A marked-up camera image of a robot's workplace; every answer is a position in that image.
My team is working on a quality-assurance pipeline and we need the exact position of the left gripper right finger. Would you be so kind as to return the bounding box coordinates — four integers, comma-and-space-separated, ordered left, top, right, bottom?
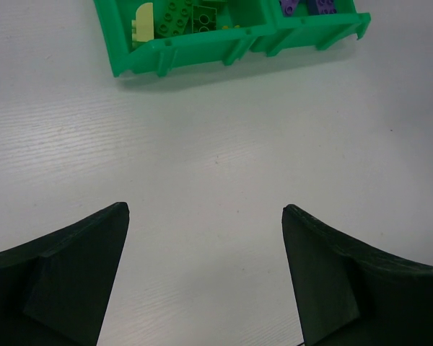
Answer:
282, 205, 433, 345

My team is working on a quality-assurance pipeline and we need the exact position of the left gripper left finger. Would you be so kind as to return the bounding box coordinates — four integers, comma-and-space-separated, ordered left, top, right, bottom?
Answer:
0, 202, 129, 345

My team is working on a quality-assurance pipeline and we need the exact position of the light green lego brick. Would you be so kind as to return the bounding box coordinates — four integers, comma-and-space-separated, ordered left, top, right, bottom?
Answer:
131, 2, 154, 49

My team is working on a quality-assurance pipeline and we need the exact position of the purple half-round lego brick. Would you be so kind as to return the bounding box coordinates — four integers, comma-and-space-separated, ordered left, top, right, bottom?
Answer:
315, 0, 337, 14

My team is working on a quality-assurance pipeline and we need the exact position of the purple flower lego brick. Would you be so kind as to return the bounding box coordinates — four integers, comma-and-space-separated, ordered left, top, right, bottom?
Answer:
279, 0, 300, 17

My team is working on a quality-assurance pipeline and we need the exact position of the green lego plate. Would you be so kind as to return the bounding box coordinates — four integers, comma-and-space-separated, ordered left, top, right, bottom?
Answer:
156, 0, 193, 37

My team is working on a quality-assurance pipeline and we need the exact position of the green square lego brick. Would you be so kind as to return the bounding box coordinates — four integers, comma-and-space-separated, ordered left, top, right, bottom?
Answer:
191, 5, 217, 33

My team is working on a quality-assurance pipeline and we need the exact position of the purple curved lego brick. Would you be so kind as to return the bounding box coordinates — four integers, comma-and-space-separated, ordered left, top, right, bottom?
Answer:
306, 0, 320, 16

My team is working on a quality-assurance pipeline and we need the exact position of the lime square lego brick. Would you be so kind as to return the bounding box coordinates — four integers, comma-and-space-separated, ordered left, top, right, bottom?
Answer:
222, 25, 241, 30

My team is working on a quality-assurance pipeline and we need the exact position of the dark green lego piece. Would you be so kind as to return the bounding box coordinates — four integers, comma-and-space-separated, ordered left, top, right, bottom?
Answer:
201, 0, 227, 8

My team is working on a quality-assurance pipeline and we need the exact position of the green four-compartment bin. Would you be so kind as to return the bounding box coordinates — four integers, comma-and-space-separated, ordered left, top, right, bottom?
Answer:
95, 1, 371, 77

